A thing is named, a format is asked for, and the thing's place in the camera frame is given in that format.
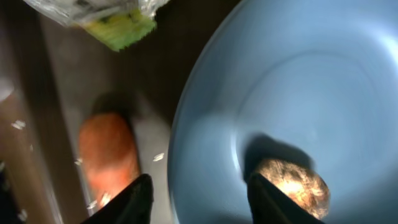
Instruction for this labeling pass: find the orange carrot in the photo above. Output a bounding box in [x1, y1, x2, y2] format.
[79, 113, 141, 208]

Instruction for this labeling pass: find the yellow green snack wrapper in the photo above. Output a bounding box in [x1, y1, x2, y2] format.
[24, 0, 169, 52]

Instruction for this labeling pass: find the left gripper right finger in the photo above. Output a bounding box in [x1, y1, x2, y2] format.
[247, 173, 322, 224]

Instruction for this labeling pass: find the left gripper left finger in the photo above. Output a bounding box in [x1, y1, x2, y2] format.
[81, 174, 154, 224]

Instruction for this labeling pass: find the dark blue plate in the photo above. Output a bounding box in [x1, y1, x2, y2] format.
[168, 0, 397, 223]

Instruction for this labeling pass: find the brown serving tray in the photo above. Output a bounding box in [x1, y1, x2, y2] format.
[39, 0, 236, 223]

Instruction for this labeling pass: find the brown food scrap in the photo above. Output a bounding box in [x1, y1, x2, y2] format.
[256, 159, 330, 220]

